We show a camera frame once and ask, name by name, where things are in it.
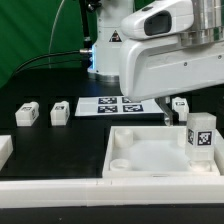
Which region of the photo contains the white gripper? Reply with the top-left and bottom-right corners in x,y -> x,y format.
119,35 -> 224,126

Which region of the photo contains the white square tabletop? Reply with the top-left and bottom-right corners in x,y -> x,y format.
102,126 -> 220,178

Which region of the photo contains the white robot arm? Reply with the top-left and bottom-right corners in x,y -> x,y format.
86,0 -> 224,123

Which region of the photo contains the white sheet with markers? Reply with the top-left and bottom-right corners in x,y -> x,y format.
75,96 -> 162,116

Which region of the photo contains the white U-shaped obstacle fence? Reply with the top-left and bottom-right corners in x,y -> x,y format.
0,133 -> 224,210

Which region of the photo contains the green backdrop curtain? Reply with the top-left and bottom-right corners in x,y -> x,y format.
0,0 -> 224,89

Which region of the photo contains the black cable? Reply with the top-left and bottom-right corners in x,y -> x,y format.
13,49 -> 94,76

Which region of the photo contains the grey thin cable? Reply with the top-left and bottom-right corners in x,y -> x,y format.
48,0 -> 67,69

